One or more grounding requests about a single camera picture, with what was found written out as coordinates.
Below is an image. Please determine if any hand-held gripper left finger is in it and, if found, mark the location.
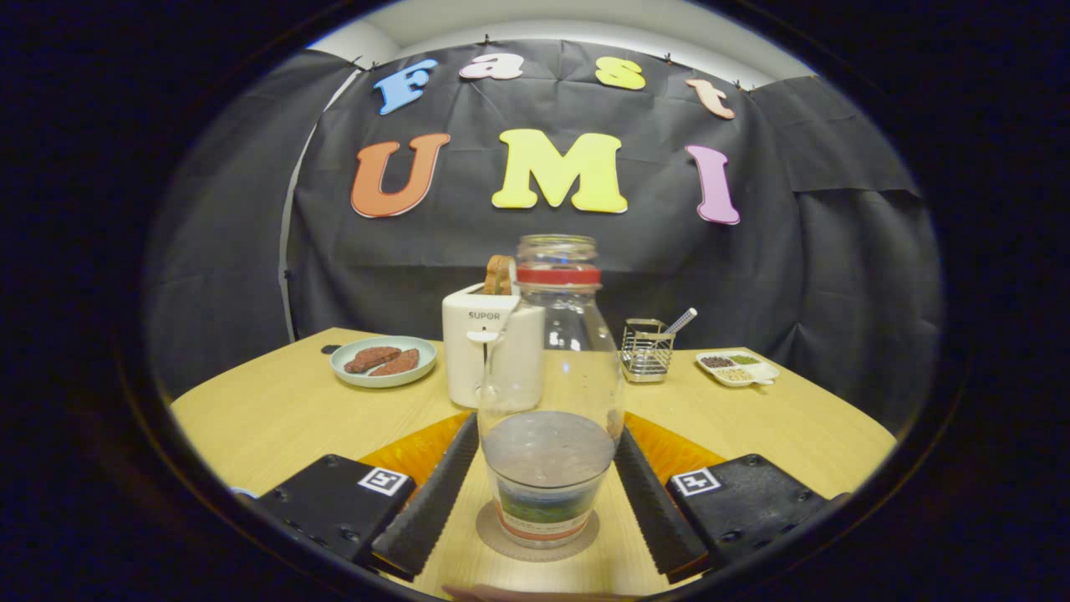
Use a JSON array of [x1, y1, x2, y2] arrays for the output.
[[255, 411, 482, 582]]

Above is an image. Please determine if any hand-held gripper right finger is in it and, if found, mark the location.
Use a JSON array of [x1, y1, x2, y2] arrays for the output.
[[614, 411, 849, 584]]

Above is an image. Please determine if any round brown coaster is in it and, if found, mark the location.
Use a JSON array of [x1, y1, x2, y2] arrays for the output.
[[476, 499, 600, 563]]

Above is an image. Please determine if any clear plastic juice bottle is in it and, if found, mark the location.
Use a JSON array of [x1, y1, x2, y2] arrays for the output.
[[478, 234, 626, 549]]

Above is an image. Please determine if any brown meat piece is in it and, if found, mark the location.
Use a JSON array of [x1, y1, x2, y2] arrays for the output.
[[344, 346, 403, 374], [369, 349, 420, 377]]

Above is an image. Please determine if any white toaster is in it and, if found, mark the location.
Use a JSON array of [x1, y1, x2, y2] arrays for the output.
[[442, 283, 544, 410]]

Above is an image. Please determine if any pale green plate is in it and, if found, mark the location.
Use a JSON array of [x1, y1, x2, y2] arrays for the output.
[[330, 335, 438, 389]]

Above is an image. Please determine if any wooden table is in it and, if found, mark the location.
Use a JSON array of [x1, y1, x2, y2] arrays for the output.
[[170, 326, 897, 599]]

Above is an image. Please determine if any white divided dish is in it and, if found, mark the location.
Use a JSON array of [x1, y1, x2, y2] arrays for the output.
[[696, 350, 780, 388]]

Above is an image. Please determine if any toasted bread slice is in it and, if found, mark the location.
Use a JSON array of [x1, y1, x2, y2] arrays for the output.
[[484, 255, 517, 296]]

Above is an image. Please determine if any metal wire basket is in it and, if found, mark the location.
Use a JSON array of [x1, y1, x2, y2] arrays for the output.
[[619, 319, 676, 384]]

